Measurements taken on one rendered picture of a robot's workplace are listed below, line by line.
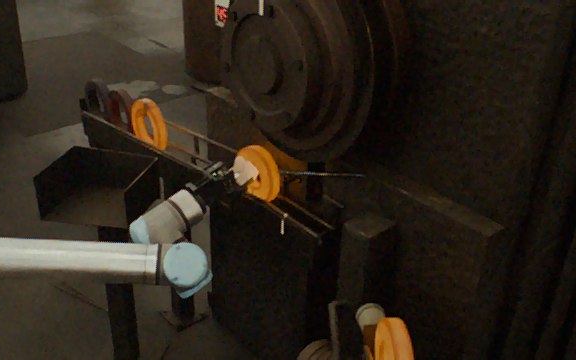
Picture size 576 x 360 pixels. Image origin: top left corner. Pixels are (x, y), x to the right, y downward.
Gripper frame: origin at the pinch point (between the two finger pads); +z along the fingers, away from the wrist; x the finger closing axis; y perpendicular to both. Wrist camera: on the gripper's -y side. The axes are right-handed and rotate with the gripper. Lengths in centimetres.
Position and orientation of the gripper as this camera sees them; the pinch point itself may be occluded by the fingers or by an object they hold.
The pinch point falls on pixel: (256, 168)
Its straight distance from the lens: 162.2
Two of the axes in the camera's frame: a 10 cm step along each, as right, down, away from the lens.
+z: 7.4, -5.3, 4.2
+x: -6.5, -4.0, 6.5
